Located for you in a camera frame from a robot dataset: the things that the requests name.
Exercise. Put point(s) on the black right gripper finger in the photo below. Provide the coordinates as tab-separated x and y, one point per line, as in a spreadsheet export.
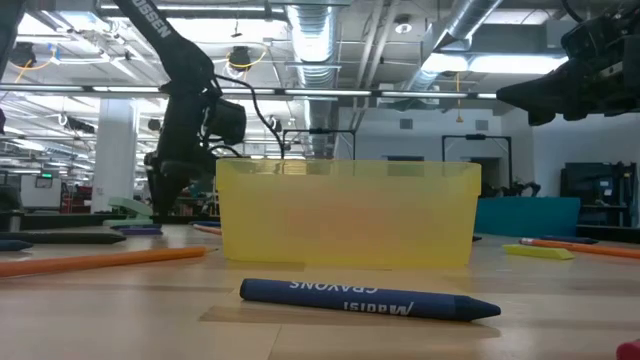
542	117
535	95

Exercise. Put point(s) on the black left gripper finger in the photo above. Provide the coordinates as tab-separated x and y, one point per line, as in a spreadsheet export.
170	195

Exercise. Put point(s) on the blue crayon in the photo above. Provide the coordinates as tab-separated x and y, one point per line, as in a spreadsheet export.
370	300
15	245
142	231

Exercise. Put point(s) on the yellow eraser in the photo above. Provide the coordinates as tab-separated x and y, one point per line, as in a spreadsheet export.
537	251

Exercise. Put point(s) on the yellow translucent plastic bin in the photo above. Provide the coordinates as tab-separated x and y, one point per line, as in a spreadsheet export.
350	220

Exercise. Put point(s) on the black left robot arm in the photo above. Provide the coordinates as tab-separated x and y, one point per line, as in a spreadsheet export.
170	45

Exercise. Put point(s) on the black background robot arm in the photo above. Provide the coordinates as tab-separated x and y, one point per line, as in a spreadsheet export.
520	189

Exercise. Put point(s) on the mint green stapler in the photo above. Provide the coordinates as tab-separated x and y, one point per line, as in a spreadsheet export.
131	206

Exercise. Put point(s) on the white pillar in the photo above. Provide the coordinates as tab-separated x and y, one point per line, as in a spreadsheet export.
115	150

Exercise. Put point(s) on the black equipment shelf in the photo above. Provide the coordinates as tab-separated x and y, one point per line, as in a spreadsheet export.
580	185

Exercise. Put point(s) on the yellow hanging pendant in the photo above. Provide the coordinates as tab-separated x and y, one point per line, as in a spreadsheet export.
459	119

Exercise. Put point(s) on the blue plastic bin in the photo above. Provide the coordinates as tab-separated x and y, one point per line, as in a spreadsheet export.
530	217

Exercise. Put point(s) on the white cabinet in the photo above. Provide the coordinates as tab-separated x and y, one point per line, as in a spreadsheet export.
42	192

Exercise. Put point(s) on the long ceiling light bar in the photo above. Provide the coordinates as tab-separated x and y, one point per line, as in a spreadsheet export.
325	92

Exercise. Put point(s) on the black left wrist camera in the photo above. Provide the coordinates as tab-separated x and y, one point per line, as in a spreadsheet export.
227	122

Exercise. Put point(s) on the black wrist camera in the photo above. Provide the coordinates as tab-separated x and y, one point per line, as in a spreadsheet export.
227	122
592	37

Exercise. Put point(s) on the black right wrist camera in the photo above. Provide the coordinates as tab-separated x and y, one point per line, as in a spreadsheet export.
592	37

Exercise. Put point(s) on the black stand frame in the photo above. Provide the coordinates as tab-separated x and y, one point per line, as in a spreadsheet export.
475	136

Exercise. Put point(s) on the black ceiling camera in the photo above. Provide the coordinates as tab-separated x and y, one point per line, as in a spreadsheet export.
240	57
22	54

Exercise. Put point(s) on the silver air duct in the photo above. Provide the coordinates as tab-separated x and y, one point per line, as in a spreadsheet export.
312	40
465	15

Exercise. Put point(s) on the black aluminium table frame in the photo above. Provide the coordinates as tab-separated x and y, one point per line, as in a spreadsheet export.
60	220

